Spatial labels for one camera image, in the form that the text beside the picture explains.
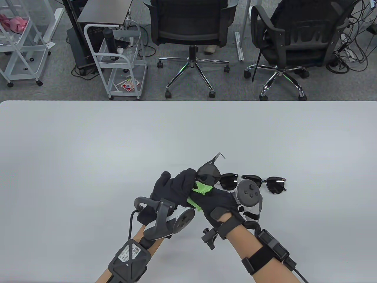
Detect black caged tracker white label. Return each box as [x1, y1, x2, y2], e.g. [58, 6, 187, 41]
[108, 239, 152, 283]

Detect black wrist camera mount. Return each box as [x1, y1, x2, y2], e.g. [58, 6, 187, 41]
[201, 206, 245, 250]

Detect black cylindrical bottle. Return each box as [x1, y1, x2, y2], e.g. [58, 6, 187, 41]
[102, 28, 120, 61]

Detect red white packet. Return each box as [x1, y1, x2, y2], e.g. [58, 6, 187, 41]
[120, 78, 141, 92]

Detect black sunglasses thin temples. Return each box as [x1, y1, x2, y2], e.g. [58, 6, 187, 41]
[219, 173, 239, 190]

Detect black caged tracker with strap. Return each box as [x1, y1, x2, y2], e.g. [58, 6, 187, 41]
[242, 229, 296, 276]

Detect black mesh office chair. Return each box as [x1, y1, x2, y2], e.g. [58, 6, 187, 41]
[149, 0, 237, 99]
[243, 0, 355, 101]

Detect pink cloth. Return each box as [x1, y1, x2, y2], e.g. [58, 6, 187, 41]
[0, 13, 29, 33]

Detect white desk leg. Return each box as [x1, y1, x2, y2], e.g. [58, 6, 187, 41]
[44, 7, 65, 44]
[234, 0, 251, 62]

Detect thin black tracker cable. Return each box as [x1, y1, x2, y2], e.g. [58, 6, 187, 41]
[292, 265, 310, 283]
[127, 209, 139, 240]

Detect dark brown side table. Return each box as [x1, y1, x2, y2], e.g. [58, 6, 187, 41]
[76, 0, 133, 27]

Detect black braided glove cable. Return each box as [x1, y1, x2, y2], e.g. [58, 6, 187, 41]
[243, 221, 261, 235]

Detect black square sunglasses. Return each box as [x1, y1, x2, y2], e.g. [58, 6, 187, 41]
[241, 174, 287, 195]

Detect black computer tower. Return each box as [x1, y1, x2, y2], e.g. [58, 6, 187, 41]
[66, 26, 99, 75]

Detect person's left forearm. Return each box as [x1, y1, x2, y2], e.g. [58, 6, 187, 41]
[96, 226, 165, 283]

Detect tangle of black cables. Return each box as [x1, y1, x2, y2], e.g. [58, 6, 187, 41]
[325, 0, 377, 74]

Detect person's right hand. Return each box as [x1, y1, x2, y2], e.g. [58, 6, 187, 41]
[188, 187, 245, 230]

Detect green microfibre cloth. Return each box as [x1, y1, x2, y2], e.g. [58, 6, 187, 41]
[187, 181, 214, 211]

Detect white cart with curved handle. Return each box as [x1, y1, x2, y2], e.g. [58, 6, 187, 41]
[83, 21, 148, 101]

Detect white power strip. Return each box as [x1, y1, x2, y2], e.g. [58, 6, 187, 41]
[339, 44, 358, 62]

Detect person's left hand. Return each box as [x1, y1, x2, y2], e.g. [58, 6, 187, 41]
[137, 169, 198, 227]

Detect white metal shelf cart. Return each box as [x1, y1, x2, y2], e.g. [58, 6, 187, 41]
[0, 0, 51, 88]

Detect person's right forearm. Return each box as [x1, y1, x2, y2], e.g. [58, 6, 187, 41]
[227, 215, 301, 283]

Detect black aviator sunglasses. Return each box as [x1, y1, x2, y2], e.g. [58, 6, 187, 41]
[194, 152, 226, 185]

